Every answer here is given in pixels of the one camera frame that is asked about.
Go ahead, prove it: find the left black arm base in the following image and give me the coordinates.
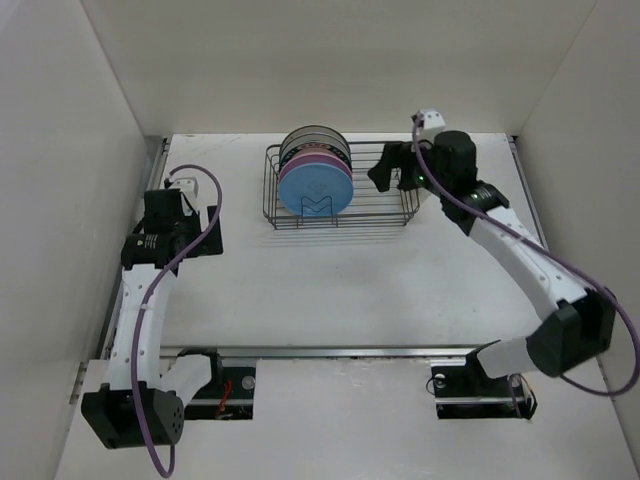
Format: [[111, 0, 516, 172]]
[[180, 349, 257, 421]]

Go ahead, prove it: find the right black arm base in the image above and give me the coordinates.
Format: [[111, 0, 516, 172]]
[[428, 364, 538, 420]]

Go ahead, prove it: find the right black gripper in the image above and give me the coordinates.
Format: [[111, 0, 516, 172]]
[[367, 134, 451, 198]]

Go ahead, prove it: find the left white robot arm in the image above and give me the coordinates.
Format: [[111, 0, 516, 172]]
[[81, 178, 224, 450]]

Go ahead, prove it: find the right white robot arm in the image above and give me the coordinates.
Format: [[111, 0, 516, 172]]
[[368, 131, 615, 394]]

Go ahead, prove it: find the blue plastic plate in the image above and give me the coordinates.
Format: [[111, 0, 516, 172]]
[[279, 163, 354, 217]]

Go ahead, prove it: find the patterned ceramic plate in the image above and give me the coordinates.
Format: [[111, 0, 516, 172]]
[[280, 124, 350, 154], [279, 139, 353, 171]]

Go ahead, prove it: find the rear patterned ceramic plate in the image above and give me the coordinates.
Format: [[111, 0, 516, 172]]
[[280, 124, 350, 154]]

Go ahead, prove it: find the front patterned ceramic plate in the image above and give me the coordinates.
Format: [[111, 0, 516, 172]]
[[279, 139, 353, 171]]

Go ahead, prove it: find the pink plastic plate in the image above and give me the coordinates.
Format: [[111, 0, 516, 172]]
[[279, 151, 353, 188]]

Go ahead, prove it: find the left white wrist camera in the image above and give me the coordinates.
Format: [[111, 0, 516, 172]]
[[164, 177, 199, 216]]

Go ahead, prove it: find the grey wire dish rack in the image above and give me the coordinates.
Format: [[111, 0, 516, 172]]
[[262, 140, 421, 230]]

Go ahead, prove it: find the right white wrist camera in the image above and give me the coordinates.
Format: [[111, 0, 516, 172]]
[[412, 109, 446, 142]]

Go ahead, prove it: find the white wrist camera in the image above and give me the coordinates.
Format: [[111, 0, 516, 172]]
[[164, 177, 199, 216], [412, 109, 446, 142]]

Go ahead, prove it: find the white plastic cutlery holder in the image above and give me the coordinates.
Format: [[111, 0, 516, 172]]
[[411, 188, 431, 211]]

